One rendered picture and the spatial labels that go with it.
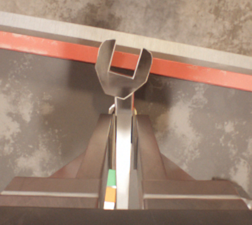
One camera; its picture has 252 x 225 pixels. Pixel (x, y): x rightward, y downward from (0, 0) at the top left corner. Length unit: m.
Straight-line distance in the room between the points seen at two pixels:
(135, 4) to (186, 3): 0.29
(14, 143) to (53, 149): 0.04
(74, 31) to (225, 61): 0.19
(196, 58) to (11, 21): 0.22
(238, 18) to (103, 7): 0.79
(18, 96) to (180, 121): 0.17
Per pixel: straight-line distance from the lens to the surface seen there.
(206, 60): 0.24
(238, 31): 1.31
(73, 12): 1.17
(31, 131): 0.22
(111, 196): 0.22
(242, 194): 0.24
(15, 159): 0.24
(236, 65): 0.26
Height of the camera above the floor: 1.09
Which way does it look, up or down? 80 degrees down
